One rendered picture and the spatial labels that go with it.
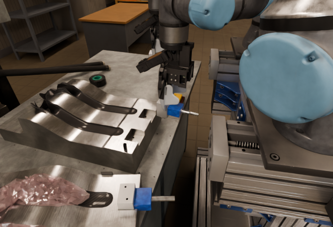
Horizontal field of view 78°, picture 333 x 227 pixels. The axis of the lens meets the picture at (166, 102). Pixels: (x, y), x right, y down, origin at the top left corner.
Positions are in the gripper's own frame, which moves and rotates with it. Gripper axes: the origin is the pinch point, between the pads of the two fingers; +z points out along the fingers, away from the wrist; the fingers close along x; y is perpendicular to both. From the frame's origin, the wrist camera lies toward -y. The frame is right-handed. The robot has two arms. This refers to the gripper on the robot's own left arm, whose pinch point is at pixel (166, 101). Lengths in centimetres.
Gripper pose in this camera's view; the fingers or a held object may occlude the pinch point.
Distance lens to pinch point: 65.3
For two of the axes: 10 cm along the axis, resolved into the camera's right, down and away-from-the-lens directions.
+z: 0.0, 8.2, 5.7
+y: 9.2, 2.2, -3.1
